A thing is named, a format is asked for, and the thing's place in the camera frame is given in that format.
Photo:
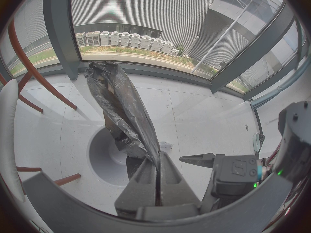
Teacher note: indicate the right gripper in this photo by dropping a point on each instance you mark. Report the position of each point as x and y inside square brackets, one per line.
[211, 203]

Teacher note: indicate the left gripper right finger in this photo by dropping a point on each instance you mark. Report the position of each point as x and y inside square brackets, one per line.
[172, 190]

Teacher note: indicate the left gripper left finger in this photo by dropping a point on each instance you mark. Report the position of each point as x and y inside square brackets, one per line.
[143, 188]

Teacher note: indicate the black plastic bag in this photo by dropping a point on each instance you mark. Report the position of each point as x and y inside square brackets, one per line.
[126, 105]

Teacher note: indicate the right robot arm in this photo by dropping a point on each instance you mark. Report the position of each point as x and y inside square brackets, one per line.
[294, 139]

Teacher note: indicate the white trash bin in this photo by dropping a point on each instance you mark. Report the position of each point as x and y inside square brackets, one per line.
[102, 154]

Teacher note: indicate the crumpled black plastic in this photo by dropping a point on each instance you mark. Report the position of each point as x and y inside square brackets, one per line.
[262, 137]

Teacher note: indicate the clear crumpled wrapper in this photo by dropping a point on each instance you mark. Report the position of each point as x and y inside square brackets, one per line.
[167, 146]

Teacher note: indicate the white cushioned wooden chair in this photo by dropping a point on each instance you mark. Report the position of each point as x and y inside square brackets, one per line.
[9, 130]

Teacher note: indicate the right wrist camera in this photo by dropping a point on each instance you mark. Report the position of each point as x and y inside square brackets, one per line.
[235, 171]

